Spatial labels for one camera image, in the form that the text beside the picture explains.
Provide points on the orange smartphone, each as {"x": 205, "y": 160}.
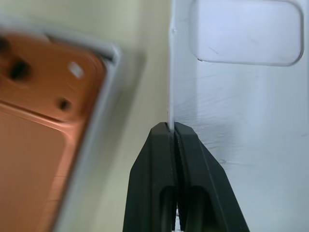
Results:
{"x": 41, "y": 116}

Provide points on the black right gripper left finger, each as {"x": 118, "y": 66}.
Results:
{"x": 149, "y": 169}

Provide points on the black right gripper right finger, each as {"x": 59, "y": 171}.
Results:
{"x": 205, "y": 174}

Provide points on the copper plate in grey frame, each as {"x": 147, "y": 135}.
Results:
{"x": 101, "y": 116}

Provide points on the white phone box lid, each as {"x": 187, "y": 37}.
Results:
{"x": 241, "y": 96}

